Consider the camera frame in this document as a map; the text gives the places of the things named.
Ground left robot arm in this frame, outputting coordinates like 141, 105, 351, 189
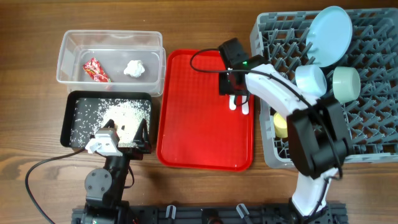
74, 119, 152, 224

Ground mint green bowl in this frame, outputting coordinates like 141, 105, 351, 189
332, 67, 361, 104

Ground clear plastic bin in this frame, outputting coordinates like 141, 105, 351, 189
56, 30, 166, 97

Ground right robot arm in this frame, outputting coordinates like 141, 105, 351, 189
217, 38, 353, 223

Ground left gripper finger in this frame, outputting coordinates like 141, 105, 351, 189
133, 119, 152, 152
90, 119, 114, 139

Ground black plastic tray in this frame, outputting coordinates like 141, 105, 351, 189
60, 91, 152, 149

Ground white tissue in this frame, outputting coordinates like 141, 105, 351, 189
123, 60, 145, 78

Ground left black cable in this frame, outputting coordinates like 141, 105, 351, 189
24, 147, 88, 224

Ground right black cable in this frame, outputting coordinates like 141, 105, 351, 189
189, 48, 345, 215

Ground light blue bowl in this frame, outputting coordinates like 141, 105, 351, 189
295, 65, 327, 97

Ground yellow plastic cup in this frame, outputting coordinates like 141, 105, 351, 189
273, 113, 288, 138

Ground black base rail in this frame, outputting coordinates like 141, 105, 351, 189
70, 203, 348, 224

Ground light blue plate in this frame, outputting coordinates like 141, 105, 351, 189
306, 6, 353, 67

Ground black cable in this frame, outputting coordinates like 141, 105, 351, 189
189, 48, 345, 215
24, 147, 88, 224

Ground white plastic fork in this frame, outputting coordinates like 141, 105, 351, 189
241, 95, 249, 115

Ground red serving tray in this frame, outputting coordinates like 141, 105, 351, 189
156, 49, 254, 172

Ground rice and food scraps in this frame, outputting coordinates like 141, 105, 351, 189
68, 98, 151, 147

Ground red snack wrapper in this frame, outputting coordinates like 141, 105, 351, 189
83, 58, 111, 83

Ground white plastic spoon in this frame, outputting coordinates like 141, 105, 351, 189
229, 95, 237, 111

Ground grey dishwasher rack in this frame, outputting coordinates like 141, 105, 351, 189
250, 8, 397, 163

